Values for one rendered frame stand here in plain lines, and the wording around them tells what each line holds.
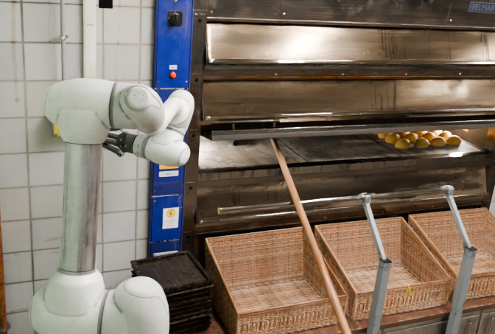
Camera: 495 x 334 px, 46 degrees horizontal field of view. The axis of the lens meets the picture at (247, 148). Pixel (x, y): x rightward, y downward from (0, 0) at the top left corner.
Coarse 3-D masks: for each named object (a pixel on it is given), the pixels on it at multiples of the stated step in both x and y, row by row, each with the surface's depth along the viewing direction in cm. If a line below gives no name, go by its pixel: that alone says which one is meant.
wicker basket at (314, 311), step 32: (224, 256) 290; (256, 256) 297; (288, 256) 304; (224, 288) 264; (256, 288) 296; (288, 288) 298; (320, 288) 293; (224, 320) 267; (256, 320) 255; (288, 320) 262; (320, 320) 270
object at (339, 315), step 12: (276, 144) 286; (288, 180) 264; (300, 204) 251; (300, 216) 246; (312, 240) 234; (312, 252) 230; (324, 264) 225; (324, 276) 219; (336, 300) 210; (336, 312) 207
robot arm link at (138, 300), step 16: (128, 288) 166; (144, 288) 167; (160, 288) 170; (112, 304) 166; (128, 304) 164; (144, 304) 164; (160, 304) 167; (112, 320) 164; (128, 320) 164; (144, 320) 164; (160, 320) 167
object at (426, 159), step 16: (336, 160) 310; (352, 160) 312; (368, 160) 315; (384, 160) 317; (400, 160) 319; (416, 160) 323; (432, 160) 328; (448, 160) 332; (464, 160) 337; (480, 160) 341; (208, 176) 279; (224, 176) 282; (240, 176) 286; (256, 176) 289
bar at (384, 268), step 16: (384, 192) 275; (400, 192) 277; (416, 192) 281; (432, 192) 285; (448, 192) 288; (224, 208) 245; (240, 208) 247; (256, 208) 250; (272, 208) 253; (368, 208) 270; (464, 240) 280; (384, 256) 261; (464, 256) 279; (384, 272) 259; (464, 272) 279; (384, 288) 262; (464, 288) 282; (368, 320) 271; (448, 320) 292
